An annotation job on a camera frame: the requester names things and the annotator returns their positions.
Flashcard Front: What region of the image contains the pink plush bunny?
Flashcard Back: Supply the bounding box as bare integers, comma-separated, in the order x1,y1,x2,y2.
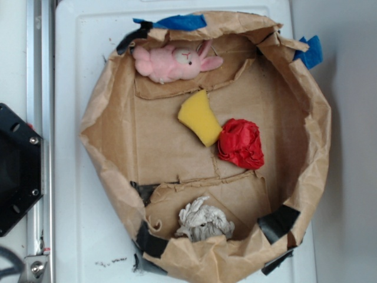
132,40,223,84

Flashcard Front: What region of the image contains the yellow sponge piece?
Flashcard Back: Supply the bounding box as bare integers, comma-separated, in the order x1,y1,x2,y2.
178,90,222,147

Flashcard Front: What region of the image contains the crumpled red paper ball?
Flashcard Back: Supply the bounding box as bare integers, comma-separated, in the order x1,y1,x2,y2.
217,119,264,170

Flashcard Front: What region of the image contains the crumpled white paper ball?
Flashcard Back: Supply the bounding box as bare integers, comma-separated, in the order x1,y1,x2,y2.
174,196,235,242

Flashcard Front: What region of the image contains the white plastic tray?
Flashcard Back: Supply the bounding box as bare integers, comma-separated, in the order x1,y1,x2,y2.
54,0,319,283

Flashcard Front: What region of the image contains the brown paper bag enclosure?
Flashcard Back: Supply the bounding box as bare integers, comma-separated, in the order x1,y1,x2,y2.
80,11,331,282

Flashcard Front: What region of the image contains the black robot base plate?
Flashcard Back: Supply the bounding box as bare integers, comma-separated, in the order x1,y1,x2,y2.
1,103,43,237

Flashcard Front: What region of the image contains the aluminium extrusion rail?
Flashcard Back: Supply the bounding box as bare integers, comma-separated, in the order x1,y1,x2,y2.
27,1,57,282

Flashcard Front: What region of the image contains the metal corner bracket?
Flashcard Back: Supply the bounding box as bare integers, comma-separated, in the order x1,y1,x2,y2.
19,255,48,283

